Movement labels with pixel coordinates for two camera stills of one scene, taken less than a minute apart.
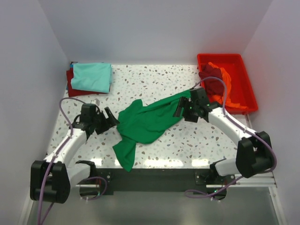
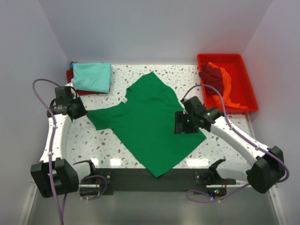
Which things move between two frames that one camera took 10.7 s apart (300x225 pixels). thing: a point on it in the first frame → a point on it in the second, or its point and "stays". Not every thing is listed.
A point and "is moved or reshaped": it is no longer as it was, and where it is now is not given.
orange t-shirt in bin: x=221 y=98 stays
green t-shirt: x=144 y=124 is moved or reshaped
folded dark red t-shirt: x=73 y=92 stays
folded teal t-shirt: x=95 y=77 stays
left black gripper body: x=99 y=118 → x=80 y=109
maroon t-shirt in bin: x=214 y=86 stays
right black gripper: x=184 y=102 → x=179 y=116
